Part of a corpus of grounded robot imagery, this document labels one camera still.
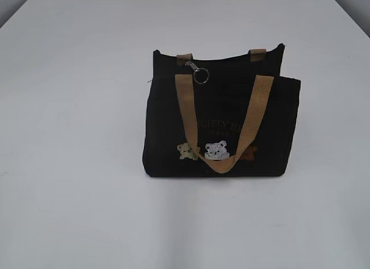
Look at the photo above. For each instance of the black canvas tote bag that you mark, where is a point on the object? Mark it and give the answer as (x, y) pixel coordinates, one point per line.
(233, 117)

